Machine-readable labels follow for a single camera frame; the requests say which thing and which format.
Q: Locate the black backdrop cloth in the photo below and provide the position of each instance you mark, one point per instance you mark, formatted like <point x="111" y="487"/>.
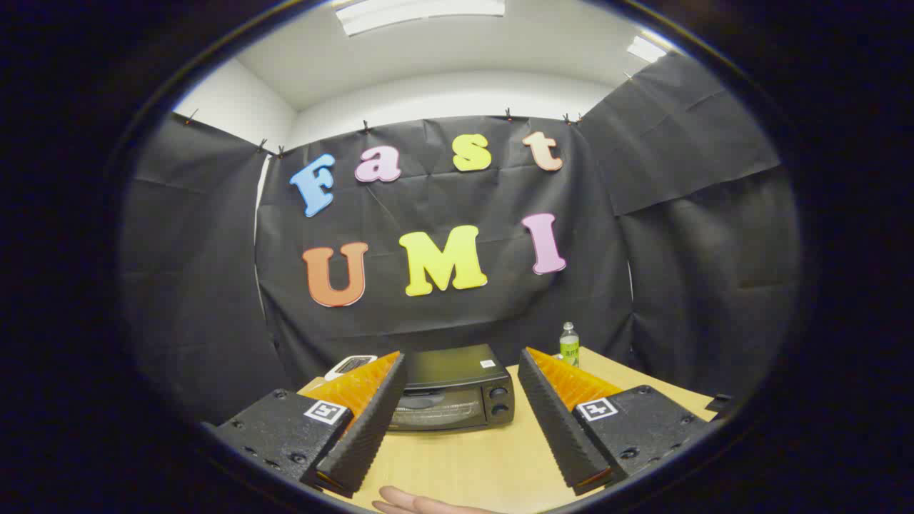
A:
<point x="457" y="314"/>

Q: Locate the white countertop appliance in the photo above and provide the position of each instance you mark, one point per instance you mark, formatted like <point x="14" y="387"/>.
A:
<point x="350" y="365"/>

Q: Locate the green label plastic bottle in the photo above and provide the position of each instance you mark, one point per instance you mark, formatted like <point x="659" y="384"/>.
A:
<point x="569" y="348"/>

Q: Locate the black toaster oven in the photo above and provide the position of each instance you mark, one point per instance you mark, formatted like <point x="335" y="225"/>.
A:
<point x="457" y="368"/>

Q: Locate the small ceiling light panel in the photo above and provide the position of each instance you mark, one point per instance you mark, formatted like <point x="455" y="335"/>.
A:
<point x="646" y="48"/>

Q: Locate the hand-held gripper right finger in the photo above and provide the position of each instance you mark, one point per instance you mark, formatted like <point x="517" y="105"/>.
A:
<point x="553" y="421"/>

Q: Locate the long ceiling light panel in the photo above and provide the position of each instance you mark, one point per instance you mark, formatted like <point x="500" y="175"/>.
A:
<point x="421" y="11"/>

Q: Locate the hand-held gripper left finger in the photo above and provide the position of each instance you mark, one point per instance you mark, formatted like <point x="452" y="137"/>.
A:
<point x="371" y="421"/>

